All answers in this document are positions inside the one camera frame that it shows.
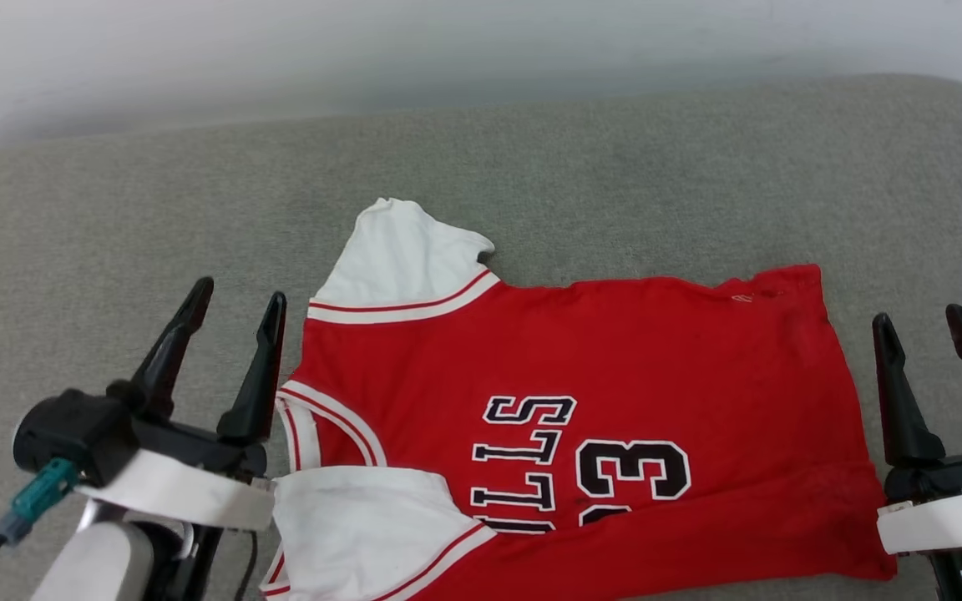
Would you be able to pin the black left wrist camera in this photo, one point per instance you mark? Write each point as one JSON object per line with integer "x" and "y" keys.
{"x": 72, "y": 430}

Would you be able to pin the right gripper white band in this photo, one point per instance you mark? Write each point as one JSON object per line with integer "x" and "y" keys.
{"x": 949, "y": 509}

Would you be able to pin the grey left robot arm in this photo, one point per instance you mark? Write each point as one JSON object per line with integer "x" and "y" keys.
{"x": 97, "y": 568}

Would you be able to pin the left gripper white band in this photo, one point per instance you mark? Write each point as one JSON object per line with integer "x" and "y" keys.
{"x": 189, "y": 488}

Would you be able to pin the red and white basketball jersey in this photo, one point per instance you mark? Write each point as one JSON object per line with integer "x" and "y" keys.
{"x": 615, "y": 351}

